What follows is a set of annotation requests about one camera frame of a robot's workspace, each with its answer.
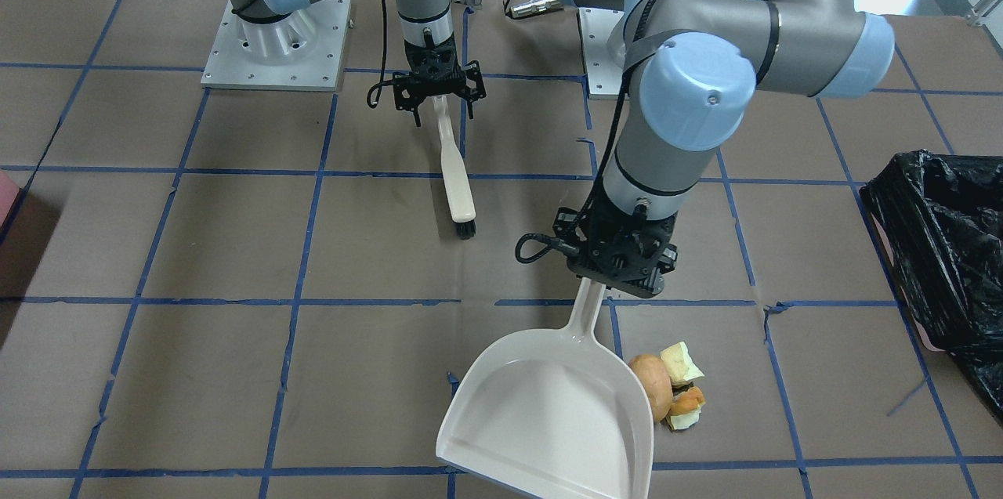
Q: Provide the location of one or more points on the beige hand brush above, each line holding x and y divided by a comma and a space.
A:
456, 180

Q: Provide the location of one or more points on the round orange bread bun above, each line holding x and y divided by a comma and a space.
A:
656, 382

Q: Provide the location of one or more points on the orange yellow bread piece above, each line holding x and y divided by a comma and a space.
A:
685, 409

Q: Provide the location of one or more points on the beige plastic dustpan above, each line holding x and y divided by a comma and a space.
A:
552, 413

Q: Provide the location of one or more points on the bin with black bag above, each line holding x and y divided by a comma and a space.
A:
941, 216

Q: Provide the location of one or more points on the pink box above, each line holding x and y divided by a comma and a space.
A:
10, 194

